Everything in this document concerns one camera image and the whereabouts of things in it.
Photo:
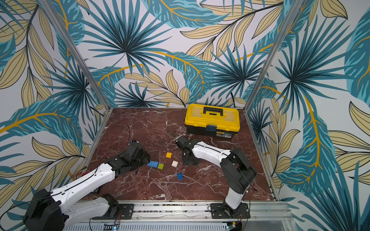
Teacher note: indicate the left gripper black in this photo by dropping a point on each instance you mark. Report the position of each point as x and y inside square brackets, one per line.
[146, 159]

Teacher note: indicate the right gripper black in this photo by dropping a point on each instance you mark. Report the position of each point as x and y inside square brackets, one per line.
[188, 154]

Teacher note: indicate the white lego brick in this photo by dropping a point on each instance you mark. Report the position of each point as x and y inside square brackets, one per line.
[174, 163]

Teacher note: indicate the dark blue lego brick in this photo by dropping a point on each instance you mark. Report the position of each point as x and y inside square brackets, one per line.
[180, 176]

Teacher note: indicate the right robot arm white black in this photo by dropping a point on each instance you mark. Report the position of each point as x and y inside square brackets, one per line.
[236, 167]

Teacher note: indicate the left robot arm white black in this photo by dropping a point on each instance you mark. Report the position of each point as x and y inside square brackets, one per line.
[59, 208]

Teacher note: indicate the blue 2x4 lego brick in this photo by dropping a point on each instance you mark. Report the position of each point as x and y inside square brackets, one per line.
[153, 164]

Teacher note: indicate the yellow black toolbox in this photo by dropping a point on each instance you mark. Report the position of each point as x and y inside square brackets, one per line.
[212, 121]

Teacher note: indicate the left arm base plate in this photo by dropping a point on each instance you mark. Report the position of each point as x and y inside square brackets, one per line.
[121, 212]

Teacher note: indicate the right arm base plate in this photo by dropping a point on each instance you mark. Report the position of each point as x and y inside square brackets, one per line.
[223, 211]

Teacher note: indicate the aluminium front rail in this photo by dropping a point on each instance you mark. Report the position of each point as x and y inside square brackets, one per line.
[195, 216]

